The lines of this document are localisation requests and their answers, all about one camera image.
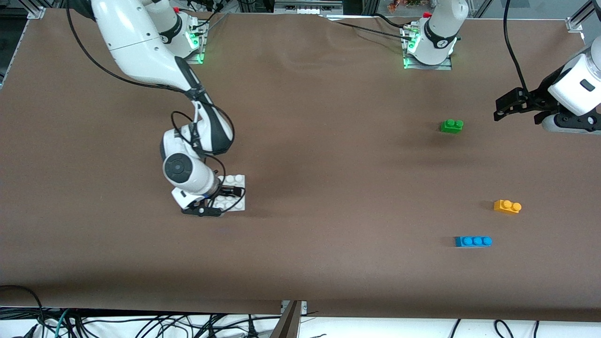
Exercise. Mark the blue three-stud block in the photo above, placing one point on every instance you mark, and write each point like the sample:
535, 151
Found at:
473, 241

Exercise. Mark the green two-stud block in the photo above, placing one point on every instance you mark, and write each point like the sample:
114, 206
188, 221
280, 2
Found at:
451, 126

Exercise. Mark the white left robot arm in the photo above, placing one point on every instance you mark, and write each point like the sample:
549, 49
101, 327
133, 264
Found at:
436, 37

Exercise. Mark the white power strip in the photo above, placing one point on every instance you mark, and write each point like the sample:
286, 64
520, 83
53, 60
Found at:
307, 7

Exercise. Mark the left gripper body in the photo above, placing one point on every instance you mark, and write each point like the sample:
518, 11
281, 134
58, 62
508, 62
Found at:
541, 97

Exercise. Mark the aluminium frame profile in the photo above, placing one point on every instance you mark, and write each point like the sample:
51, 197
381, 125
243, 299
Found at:
37, 9
576, 24

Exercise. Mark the aluminium table edge bracket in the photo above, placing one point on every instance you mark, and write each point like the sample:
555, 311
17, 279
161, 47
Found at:
288, 319

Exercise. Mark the brown table cover sheet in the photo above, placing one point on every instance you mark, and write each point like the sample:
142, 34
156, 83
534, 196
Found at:
281, 244

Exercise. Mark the orange background item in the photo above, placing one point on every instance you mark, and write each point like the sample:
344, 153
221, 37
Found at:
404, 4

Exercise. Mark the yellow two-stud block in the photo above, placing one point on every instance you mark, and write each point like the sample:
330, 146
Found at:
507, 206

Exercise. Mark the white studded base plate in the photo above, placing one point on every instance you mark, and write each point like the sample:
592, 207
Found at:
235, 204

